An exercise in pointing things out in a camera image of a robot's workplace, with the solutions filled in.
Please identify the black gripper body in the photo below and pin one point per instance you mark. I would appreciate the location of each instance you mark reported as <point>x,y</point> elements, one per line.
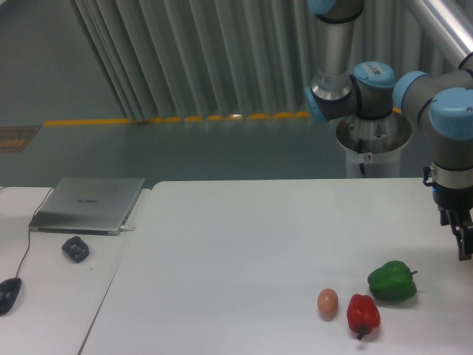
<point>452,192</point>

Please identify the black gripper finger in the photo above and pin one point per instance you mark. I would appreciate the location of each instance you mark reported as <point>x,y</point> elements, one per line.
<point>463,234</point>

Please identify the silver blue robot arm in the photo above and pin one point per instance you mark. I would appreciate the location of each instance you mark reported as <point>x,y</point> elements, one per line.
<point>440,106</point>

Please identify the green bell pepper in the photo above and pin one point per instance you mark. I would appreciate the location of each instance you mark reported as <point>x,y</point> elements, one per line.
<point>392,282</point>

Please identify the red bell pepper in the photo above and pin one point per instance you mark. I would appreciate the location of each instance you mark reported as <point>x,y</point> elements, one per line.
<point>362,315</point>

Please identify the brown egg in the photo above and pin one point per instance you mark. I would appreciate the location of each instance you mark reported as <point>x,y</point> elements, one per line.
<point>327,302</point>

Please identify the grey pleated curtain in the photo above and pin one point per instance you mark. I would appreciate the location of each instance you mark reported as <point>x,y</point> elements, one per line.
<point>182,59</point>

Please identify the silver closed laptop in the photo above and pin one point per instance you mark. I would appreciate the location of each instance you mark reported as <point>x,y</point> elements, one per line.
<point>88,205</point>

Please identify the black computer mouse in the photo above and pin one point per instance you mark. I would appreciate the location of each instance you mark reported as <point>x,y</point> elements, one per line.
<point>9,290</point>

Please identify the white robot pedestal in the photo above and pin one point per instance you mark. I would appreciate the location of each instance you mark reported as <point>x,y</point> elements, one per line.
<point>373,149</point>

